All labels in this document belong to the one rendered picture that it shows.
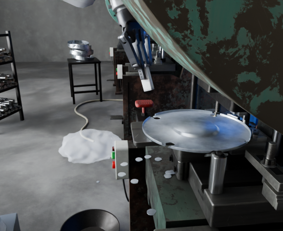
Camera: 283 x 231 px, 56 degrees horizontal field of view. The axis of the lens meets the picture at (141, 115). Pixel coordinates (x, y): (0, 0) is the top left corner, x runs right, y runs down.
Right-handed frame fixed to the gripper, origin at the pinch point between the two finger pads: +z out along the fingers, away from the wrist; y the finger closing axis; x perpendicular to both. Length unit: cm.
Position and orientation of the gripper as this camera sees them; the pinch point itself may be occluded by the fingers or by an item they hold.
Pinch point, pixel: (146, 79)
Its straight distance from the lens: 80.3
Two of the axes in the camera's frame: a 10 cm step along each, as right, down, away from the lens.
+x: 7.7, -1.1, -6.3
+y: -5.8, 2.7, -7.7
